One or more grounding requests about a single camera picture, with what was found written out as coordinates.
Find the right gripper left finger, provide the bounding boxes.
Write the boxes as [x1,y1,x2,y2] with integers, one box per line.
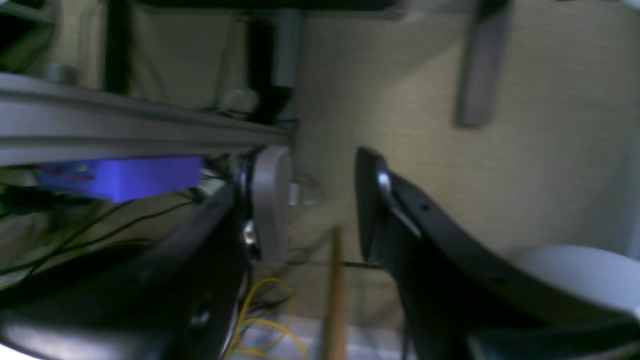
[1,146,291,360]

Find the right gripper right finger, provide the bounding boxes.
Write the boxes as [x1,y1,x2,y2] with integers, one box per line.
[354,148,639,360]

